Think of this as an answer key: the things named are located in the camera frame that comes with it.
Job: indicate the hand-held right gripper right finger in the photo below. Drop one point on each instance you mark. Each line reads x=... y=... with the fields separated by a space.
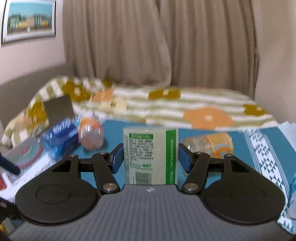
x=183 y=160

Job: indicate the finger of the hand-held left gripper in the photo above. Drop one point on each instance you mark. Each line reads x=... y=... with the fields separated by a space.
x=10 y=166
x=7 y=209

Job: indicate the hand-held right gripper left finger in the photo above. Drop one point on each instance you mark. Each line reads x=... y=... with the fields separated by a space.
x=118 y=158

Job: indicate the green white label bottle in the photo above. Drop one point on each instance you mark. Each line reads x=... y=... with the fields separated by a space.
x=150 y=155

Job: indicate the colourful printed box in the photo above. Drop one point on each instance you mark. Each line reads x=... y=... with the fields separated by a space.
x=25 y=157

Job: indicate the clear bottle with orange label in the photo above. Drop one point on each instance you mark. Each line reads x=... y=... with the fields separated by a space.
x=208 y=144
x=90 y=134

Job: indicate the teal patterned bedsheet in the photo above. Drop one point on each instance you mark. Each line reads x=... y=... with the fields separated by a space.
x=240 y=148

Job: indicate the blue snack packet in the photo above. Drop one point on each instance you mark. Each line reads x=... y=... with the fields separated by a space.
x=61 y=138

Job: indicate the floral striped blanket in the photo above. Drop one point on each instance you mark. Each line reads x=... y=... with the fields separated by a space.
x=161 y=104

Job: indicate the grey card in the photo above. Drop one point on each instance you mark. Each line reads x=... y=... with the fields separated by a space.
x=59 y=111

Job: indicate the grey headboard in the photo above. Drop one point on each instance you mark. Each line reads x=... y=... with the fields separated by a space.
x=20 y=92

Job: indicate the white paper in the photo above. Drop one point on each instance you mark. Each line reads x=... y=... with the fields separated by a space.
x=289 y=131

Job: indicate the beige curtain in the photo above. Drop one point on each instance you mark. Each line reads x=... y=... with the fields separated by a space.
x=161 y=41

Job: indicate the framed wall picture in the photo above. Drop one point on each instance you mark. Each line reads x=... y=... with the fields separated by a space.
x=29 y=19

